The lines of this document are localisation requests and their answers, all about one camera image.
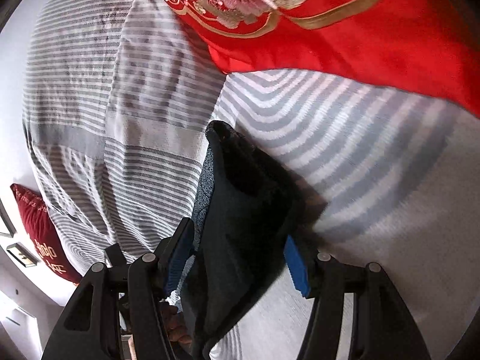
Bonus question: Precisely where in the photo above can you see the small red cushion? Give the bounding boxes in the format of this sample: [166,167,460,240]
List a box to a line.
[10,184,82,285]

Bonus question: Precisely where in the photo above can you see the striped grey white duvet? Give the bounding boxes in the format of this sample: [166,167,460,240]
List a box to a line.
[23,0,224,272]

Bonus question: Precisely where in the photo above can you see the white patterned mattress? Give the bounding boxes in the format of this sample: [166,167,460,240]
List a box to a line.
[175,68,480,360]

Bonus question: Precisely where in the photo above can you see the red embroidered cushion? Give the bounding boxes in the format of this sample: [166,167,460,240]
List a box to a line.
[164,0,479,115]

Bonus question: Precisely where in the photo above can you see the person right hand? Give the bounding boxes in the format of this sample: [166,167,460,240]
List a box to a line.
[160,302,192,345]

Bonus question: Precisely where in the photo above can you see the black trousers with blue trim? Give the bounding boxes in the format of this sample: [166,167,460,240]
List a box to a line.
[181,120,305,359]

